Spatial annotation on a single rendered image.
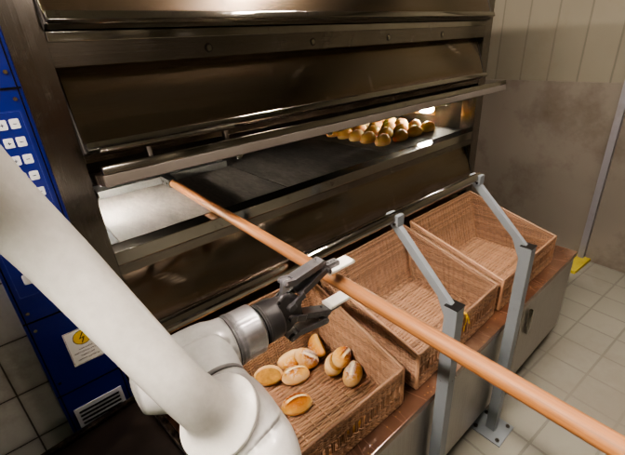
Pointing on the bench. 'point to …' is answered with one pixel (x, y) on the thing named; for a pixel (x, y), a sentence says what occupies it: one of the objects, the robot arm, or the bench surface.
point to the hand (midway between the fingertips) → (340, 280)
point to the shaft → (596, 432)
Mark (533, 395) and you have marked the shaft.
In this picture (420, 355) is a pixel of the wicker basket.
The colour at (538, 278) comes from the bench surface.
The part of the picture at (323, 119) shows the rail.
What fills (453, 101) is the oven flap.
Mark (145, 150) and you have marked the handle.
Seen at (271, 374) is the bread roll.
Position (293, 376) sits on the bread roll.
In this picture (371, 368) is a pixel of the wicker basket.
